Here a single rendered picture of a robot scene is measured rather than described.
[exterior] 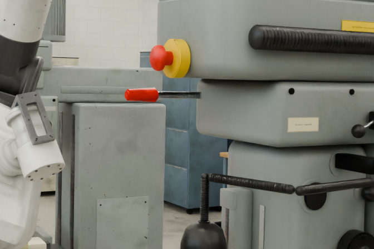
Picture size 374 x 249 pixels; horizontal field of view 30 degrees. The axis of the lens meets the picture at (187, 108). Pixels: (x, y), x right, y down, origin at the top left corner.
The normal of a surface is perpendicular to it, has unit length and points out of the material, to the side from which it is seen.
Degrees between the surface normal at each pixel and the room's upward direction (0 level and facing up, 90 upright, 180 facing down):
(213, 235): 72
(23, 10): 118
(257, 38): 90
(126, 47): 90
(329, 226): 90
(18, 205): 58
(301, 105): 90
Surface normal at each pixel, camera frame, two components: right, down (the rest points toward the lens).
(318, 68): 0.49, 0.22
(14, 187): 0.65, -0.49
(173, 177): -0.86, 0.00
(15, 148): -0.65, 0.02
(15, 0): -0.25, 0.39
